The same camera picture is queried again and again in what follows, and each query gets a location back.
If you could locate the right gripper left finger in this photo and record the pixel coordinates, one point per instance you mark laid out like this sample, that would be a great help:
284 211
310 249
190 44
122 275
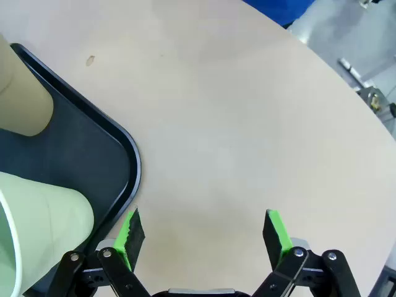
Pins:
121 238

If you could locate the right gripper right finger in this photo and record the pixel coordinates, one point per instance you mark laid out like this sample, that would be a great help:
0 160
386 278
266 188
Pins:
283 235

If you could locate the light green cup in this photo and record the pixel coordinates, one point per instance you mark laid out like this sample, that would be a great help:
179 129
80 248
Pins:
46 216

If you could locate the black plastic tray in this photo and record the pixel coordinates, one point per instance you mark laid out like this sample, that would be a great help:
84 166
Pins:
77 148

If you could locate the brown cup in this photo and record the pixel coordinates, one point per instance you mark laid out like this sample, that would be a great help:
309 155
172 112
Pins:
21 102

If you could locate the person in blue shirt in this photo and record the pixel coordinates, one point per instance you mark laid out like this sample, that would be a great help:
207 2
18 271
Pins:
272 9

